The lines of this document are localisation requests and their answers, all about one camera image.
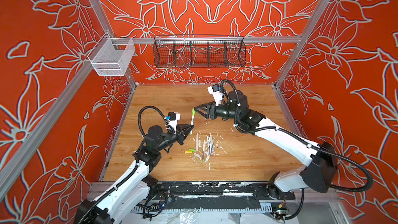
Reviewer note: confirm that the white pen pink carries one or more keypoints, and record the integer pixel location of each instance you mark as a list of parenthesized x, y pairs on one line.
[(212, 144)]

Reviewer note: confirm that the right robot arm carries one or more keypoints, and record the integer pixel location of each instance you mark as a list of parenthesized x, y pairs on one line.
[(318, 165)]

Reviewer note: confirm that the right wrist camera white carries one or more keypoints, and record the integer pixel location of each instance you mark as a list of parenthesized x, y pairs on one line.
[(215, 91)]

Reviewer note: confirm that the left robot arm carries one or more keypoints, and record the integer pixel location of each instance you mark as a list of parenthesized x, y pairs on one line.
[(135, 184)]

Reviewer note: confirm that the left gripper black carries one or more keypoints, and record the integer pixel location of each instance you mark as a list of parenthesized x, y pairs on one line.
[(182, 136)]

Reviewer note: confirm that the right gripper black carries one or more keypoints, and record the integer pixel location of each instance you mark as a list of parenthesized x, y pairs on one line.
[(205, 115)]

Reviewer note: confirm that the white pen green tip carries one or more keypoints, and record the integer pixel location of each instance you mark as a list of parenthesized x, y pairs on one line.
[(192, 123)]

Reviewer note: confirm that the black wire basket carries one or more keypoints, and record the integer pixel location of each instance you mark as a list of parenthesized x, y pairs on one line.
[(199, 51)]

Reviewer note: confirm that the clear plastic bin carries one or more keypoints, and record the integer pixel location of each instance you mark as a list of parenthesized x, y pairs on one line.
[(112, 56)]

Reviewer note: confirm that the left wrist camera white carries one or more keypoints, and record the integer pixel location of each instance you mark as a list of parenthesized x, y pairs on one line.
[(171, 121)]

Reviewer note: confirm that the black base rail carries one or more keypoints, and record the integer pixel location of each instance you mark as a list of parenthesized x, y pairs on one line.
[(257, 190)]

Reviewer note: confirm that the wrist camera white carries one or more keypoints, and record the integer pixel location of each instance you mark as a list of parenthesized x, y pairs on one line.
[(215, 91), (171, 121)]

